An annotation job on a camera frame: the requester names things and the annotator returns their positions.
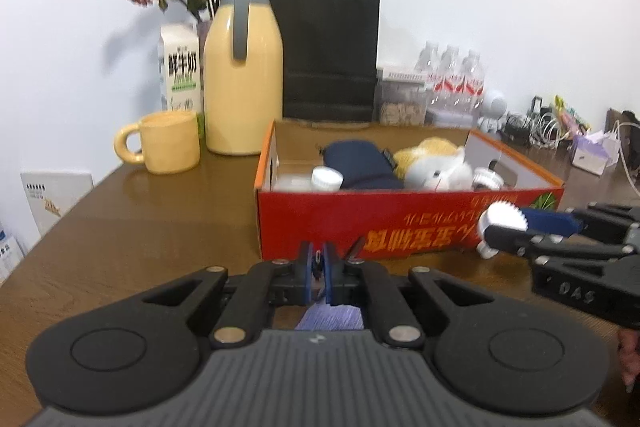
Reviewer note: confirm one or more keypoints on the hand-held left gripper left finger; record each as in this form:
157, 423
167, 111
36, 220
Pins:
306, 272

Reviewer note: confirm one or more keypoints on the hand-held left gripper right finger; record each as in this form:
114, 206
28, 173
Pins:
331, 277

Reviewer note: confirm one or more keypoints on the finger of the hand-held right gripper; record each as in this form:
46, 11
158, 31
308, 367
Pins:
547, 221
510, 239

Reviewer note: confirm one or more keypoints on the white bottle cap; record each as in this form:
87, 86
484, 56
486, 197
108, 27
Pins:
505, 217

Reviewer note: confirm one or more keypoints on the purple cloth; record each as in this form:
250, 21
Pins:
330, 318

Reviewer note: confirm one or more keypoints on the red cardboard box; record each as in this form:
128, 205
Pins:
320, 217

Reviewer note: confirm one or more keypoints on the small white cap bottle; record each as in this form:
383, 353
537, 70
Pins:
487, 179

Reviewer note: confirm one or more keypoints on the clear jar white lid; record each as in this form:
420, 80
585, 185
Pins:
326, 179

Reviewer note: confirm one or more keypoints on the white orange plush toy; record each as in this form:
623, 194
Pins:
435, 167

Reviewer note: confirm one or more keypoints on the navy pouch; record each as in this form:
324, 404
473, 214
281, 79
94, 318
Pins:
355, 162

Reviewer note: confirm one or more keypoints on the person's right hand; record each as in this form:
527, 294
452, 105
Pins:
631, 357

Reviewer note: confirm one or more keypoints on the purple tissue pack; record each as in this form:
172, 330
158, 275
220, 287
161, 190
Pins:
592, 152

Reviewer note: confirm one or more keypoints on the colourful snack packet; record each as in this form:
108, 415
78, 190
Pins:
570, 117

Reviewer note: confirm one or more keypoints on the black charger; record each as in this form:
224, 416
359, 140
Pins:
536, 107

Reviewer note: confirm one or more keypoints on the white robot-shaped speaker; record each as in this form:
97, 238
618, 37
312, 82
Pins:
494, 104

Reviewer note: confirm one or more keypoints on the grey printed tin box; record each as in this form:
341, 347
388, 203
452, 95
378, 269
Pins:
450, 119

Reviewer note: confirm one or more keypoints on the clear seed container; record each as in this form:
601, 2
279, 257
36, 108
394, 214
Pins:
400, 107

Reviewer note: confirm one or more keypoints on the yellow thermos jug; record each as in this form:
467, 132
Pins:
245, 97

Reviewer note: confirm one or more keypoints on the yellow mug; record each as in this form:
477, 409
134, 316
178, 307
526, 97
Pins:
170, 142

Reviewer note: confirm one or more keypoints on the small white red box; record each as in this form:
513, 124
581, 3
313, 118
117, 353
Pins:
402, 74

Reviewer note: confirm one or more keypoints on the black paper bag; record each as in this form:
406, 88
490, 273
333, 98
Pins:
325, 47

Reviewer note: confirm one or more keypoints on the white milk carton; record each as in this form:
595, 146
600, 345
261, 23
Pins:
180, 72

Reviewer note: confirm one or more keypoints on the white booklet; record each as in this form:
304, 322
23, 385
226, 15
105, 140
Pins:
55, 202

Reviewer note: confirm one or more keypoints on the blue white leaflet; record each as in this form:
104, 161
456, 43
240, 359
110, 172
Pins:
9, 252

